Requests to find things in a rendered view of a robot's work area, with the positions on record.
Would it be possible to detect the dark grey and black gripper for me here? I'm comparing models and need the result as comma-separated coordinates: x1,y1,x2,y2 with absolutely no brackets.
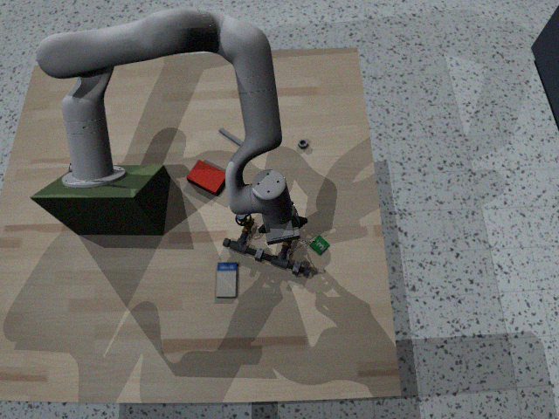
259,205,308,233

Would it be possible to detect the red box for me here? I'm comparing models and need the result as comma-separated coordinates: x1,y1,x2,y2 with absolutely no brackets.
186,160,225,196

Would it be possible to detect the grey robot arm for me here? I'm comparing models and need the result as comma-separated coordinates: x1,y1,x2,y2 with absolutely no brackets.
37,9,300,245

